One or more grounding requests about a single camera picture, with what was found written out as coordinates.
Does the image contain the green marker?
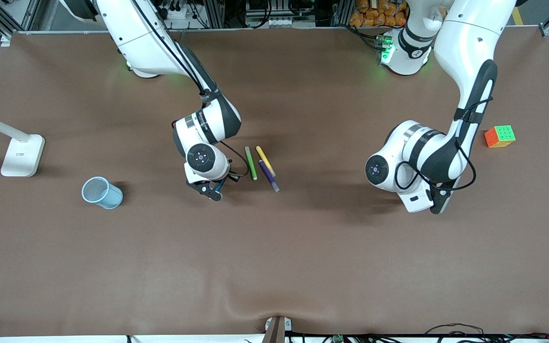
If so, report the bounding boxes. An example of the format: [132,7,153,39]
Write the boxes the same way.
[244,146,258,181]

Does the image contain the yellow marker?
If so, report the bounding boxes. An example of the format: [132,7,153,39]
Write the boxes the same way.
[255,145,277,178]

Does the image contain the purple marker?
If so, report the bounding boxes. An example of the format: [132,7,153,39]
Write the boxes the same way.
[259,160,281,193]

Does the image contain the light blue mesh cup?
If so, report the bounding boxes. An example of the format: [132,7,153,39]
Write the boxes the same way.
[81,176,123,210]

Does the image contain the colourful puzzle cube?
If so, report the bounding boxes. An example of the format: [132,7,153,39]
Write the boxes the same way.
[484,125,517,149]

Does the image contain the white desk lamp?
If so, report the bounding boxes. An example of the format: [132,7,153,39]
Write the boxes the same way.
[0,109,45,178]

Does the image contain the orange packets pile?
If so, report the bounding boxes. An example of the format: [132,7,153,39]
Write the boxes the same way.
[348,0,408,28]

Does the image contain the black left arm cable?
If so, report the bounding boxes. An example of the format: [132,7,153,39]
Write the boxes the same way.
[395,98,494,192]

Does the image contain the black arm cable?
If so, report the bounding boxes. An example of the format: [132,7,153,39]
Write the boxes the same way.
[132,0,250,179]
[395,98,494,192]

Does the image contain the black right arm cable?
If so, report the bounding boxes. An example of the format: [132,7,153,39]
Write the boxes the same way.
[132,0,250,179]

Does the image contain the black floor cable bundle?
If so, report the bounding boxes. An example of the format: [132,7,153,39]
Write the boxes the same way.
[422,323,549,343]

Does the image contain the table edge clamp bracket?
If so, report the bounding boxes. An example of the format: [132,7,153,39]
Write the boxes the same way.
[261,316,293,343]

